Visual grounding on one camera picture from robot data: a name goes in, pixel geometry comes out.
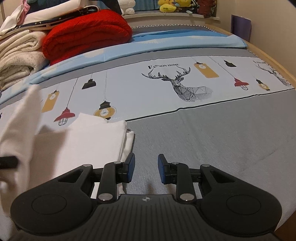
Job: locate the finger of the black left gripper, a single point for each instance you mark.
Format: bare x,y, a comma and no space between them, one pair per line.
8,162

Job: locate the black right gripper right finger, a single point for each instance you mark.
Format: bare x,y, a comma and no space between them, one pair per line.
226,203

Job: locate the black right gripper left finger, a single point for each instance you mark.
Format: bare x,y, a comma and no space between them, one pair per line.
67,201

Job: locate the white t-shirt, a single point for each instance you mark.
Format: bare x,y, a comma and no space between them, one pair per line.
44,154

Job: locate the folded cream towels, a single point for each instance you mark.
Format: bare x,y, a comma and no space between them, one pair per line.
21,56

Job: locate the grey patterned bed sheet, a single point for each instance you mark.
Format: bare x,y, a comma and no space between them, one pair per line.
192,93

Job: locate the red knitted blanket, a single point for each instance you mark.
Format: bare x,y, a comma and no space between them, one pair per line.
85,33

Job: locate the purple box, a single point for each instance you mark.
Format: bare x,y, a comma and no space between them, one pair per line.
241,27

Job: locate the white plush toy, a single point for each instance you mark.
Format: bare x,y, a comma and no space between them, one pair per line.
126,7

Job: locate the brown plush toy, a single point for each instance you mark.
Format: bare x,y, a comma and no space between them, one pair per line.
206,7

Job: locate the blue curtain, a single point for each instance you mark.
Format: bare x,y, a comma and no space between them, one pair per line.
146,5

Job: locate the yellow plush toy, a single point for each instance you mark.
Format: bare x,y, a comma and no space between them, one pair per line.
170,6

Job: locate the wooden bed frame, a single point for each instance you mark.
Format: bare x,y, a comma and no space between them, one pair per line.
272,62

